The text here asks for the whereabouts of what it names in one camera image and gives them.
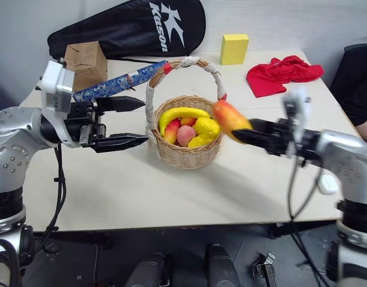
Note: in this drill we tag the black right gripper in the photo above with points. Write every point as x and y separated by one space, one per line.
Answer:
280 137

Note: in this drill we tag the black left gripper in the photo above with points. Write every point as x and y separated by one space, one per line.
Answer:
81 119

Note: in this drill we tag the large red-yellow mango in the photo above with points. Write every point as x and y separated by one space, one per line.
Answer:
229 118

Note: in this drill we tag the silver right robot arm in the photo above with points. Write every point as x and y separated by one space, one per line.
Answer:
348 155

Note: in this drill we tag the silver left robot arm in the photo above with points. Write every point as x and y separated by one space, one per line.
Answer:
9 134

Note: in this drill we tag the blue patterned folded umbrella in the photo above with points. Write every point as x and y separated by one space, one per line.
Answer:
117 82

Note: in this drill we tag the large yellow lemon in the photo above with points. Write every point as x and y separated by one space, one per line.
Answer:
207 127

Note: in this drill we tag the small red-yellow mango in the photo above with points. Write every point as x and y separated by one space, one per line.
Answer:
171 131

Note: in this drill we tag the red cloth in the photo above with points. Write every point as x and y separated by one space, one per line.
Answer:
276 76

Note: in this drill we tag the small yellow lemon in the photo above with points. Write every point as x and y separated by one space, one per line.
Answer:
199 141

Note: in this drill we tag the yellow banana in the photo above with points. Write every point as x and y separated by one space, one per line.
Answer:
183 113

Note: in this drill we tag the pink peach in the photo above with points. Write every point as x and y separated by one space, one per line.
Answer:
185 136

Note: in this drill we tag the small orange-red fruit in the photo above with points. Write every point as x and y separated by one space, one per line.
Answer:
188 121

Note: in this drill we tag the brown cardboard box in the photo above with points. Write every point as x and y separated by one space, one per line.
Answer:
87 62

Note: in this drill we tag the yellow box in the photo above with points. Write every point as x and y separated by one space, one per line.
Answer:
233 49

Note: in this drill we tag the small white device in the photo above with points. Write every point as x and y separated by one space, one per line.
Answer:
327 183

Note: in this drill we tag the black Kason racket bag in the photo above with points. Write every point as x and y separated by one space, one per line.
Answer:
123 27

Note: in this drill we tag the person in black shirt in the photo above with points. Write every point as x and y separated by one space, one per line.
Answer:
357 83

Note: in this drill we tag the dark rounded shape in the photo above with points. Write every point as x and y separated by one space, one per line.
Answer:
145 270
220 266

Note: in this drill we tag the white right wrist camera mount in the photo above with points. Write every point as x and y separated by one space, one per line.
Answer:
297 110

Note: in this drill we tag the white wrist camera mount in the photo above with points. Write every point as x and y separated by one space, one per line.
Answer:
56 86
297 110

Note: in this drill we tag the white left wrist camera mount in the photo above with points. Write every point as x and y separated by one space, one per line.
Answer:
56 86

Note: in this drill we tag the metal bracket on floor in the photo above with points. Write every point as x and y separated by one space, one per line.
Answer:
265 267

